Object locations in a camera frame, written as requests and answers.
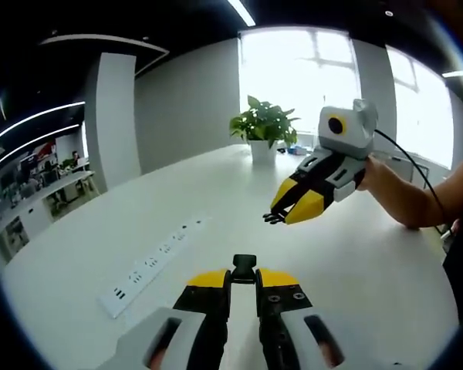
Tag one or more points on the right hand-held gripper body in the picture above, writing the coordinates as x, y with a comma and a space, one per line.
351, 135

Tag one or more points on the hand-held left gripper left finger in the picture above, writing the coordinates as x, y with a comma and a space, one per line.
200, 308

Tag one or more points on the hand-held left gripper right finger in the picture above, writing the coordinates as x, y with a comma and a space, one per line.
285, 320

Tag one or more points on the black pronged buckle part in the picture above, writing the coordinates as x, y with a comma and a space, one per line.
272, 218

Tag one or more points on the black socket buckle part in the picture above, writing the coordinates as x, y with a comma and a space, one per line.
244, 260

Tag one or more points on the person's right hand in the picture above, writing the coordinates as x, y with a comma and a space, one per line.
378, 175

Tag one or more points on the blue white small box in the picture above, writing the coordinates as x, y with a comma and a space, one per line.
293, 149

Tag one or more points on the green potted plant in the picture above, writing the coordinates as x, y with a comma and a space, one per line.
264, 123

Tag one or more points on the white table power strip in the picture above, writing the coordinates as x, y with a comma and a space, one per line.
139, 275

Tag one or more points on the large bright window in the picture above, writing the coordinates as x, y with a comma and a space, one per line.
420, 108
293, 85

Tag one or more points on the ceiling light strip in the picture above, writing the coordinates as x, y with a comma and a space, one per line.
31, 144
241, 11
38, 117

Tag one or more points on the white square pillar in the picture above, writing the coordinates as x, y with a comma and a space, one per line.
115, 123

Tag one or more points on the row of white office desks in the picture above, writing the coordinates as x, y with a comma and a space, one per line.
42, 196

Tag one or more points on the red wall banner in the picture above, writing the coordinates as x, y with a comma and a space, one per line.
46, 148

